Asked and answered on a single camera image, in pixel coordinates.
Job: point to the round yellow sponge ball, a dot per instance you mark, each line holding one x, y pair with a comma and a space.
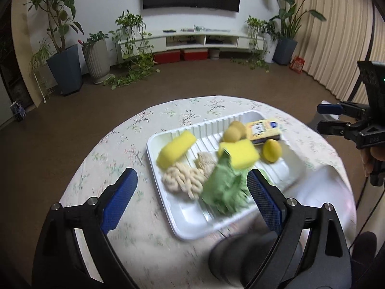
239, 126
271, 150
230, 135

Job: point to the red storage box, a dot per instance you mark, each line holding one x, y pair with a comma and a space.
195, 55
167, 57

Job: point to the person's right hand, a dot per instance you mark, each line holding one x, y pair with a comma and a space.
367, 162

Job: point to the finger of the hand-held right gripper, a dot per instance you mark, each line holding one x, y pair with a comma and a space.
329, 109
334, 128

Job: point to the beige curtain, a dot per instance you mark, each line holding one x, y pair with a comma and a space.
337, 36

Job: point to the tall potted tree dark planter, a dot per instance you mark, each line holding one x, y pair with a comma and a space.
66, 69

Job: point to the green cloth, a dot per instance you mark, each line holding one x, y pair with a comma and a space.
224, 186

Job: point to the floral tablecloth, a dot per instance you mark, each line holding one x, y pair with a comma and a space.
150, 120

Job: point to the small white pot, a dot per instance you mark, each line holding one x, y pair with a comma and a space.
214, 54

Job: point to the small beige loofah piece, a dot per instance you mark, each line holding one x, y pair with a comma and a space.
206, 161

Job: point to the beige knotted loofah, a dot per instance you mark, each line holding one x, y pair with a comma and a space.
180, 179

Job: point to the long yellow sponge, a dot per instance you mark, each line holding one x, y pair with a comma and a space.
176, 150

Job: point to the white television cabinet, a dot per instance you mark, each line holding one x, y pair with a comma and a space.
150, 40

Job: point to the white plastic tray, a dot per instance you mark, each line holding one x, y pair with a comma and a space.
192, 216

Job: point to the yellow printed sponge pack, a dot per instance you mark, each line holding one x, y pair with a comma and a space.
263, 128

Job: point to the glass jar with white lid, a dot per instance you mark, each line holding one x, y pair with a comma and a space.
325, 101

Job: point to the trailing pothos with white pot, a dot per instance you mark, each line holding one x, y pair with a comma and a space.
258, 33

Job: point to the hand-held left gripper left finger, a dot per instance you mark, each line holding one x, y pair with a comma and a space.
118, 201

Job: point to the dark tall shelf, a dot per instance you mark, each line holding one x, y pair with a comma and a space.
12, 75

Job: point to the blue printed bag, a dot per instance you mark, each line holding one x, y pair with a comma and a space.
18, 111

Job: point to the broad-leaf plant dark planter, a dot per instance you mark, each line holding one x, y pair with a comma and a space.
284, 49

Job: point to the plant in white ribbed planter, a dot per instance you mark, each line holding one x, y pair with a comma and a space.
96, 60

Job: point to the white rod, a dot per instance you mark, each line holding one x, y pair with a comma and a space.
39, 87

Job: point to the square yellow sponge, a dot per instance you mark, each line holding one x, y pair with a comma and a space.
240, 153

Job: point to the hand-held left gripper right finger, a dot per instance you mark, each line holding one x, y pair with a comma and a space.
264, 201

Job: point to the black remote control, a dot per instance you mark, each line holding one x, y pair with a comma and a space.
169, 31

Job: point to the trailing pothos plant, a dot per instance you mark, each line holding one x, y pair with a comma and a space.
132, 36

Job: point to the red paper box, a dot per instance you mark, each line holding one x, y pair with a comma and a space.
297, 64

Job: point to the thin grassy plant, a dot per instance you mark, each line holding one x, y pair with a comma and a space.
40, 55

